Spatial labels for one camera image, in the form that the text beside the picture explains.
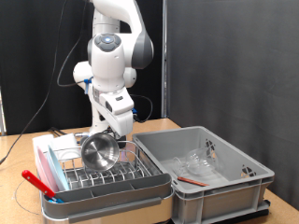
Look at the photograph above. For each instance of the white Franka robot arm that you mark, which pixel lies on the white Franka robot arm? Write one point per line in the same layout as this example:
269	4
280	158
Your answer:
106	62

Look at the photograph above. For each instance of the vertical metal pole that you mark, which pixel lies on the vertical metal pole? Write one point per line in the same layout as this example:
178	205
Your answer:
164	62

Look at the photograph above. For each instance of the light blue plate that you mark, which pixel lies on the light blue plate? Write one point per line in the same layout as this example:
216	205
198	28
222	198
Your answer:
57	168

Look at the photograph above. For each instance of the steel bowl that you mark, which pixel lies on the steel bowl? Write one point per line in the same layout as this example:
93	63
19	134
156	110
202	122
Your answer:
99	152

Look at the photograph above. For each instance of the white box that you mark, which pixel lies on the white box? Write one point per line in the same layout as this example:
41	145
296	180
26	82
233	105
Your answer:
62	143

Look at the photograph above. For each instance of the grey plastic crate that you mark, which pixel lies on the grey plastic crate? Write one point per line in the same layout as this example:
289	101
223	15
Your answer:
218	199

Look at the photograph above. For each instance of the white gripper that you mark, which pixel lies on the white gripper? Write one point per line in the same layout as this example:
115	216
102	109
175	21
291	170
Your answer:
118	109

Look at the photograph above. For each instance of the black backdrop curtain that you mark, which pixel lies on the black backdrop curtain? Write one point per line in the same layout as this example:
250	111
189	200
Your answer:
25	62

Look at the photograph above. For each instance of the grey metal frame bar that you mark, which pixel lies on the grey metal frame bar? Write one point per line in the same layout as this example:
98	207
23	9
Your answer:
2	118

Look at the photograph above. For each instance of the clear wine glass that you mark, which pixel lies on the clear wine glass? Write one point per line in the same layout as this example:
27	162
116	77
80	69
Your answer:
199	161

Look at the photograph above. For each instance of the grey backdrop curtain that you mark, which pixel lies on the grey backdrop curtain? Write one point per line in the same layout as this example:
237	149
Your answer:
249	77

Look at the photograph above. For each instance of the pink plate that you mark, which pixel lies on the pink plate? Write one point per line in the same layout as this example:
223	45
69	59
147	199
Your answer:
43	169

